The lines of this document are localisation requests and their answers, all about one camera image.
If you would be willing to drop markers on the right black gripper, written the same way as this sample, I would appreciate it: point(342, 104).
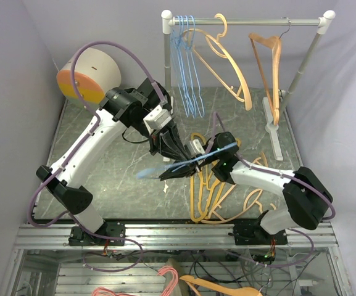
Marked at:
point(182, 171)

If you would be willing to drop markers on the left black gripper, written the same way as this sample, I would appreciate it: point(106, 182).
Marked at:
point(166, 141)

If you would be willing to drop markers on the yellow plastic hanger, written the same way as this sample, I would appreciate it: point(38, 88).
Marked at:
point(221, 193)
point(201, 192)

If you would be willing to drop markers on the blue wire hanger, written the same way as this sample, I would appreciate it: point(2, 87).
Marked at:
point(147, 173)
point(187, 69)
point(196, 88)
point(176, 39)

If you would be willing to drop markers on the beige plastic hanger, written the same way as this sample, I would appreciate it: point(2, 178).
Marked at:
point(251, 199)
point(227, 61)

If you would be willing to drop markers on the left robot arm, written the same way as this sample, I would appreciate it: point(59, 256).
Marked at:
point(137, 108)

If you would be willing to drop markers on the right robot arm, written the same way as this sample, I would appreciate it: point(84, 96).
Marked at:
point(306, 199)

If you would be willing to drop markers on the beige round drawer cabinet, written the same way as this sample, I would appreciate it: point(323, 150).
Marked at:
point(95, 74)

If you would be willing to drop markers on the orange wooden hanger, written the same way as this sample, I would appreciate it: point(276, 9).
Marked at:
point(192, 282)

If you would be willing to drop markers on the pink plastic hanger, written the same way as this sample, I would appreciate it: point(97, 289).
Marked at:
point(169, 273)

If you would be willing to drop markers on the metal clothes rack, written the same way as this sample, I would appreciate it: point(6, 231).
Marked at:
point(213, 27)

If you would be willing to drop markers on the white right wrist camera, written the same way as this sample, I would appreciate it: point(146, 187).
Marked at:
point(195, 148)

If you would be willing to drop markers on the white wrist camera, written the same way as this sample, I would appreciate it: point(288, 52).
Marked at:
point(157, 118)
point(195, 148)

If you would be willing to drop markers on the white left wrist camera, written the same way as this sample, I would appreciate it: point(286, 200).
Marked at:
point(157, 118)

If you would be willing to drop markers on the aluminium frame rail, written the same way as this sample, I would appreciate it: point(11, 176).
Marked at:
point(169, 237)

